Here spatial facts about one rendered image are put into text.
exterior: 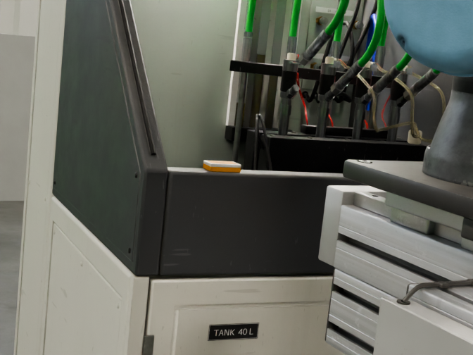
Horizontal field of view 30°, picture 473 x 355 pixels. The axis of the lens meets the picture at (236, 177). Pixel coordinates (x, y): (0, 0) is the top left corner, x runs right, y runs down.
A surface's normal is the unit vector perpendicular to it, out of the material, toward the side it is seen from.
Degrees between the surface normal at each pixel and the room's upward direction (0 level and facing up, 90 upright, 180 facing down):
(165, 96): 90
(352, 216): 90
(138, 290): 90
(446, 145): 72
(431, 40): 97
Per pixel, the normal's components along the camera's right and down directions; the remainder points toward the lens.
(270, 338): 0.40, 0.19
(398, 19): -0.63, 0.23
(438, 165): -0.92, -0.04
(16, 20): -0.42, 0.11
